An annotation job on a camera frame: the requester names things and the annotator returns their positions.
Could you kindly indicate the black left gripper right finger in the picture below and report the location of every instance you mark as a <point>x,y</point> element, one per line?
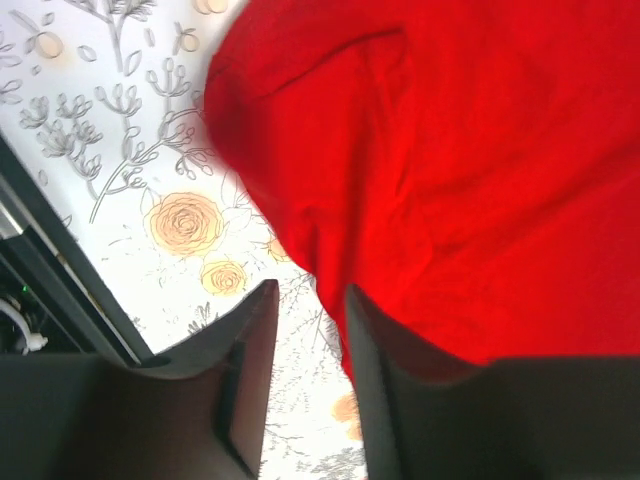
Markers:
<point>427,415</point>

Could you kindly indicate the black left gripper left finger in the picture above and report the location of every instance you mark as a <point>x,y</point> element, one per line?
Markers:
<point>196,411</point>

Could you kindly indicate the red t shirt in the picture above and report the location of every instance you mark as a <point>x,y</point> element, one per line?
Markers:
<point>473,166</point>

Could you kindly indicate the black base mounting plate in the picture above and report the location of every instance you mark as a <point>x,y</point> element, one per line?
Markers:
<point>49,289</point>

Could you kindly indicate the floral patterned table mat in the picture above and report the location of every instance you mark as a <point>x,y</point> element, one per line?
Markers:
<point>102,102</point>

